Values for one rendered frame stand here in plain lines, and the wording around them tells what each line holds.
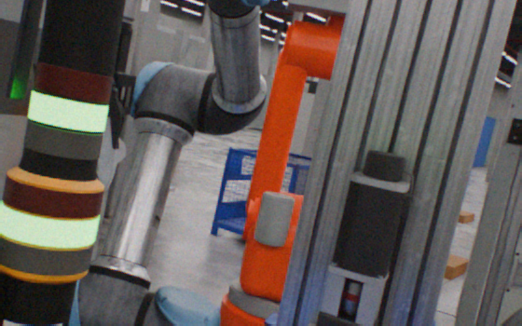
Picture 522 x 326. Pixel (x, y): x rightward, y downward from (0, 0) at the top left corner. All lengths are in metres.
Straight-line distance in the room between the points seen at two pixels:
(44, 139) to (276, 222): 3.90
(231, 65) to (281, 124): 3.34
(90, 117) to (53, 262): 0.06
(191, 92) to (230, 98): 0.10
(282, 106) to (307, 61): 0.31
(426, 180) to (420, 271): 0.15
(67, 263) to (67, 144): 0.05
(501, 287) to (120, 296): 1.23
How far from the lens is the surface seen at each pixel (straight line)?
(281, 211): 4.19
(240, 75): 1.13
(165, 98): 1.27
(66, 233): 0.31
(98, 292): 1.19
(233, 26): 1.01
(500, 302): 2.15
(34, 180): 0.31
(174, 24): 9.93
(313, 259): 1.25
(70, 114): 0.31
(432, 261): 1.23
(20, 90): 0.33
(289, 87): 4.41
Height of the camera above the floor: 1.63
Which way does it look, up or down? 8 degrees down
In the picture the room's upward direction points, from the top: 11 degrees clockwise
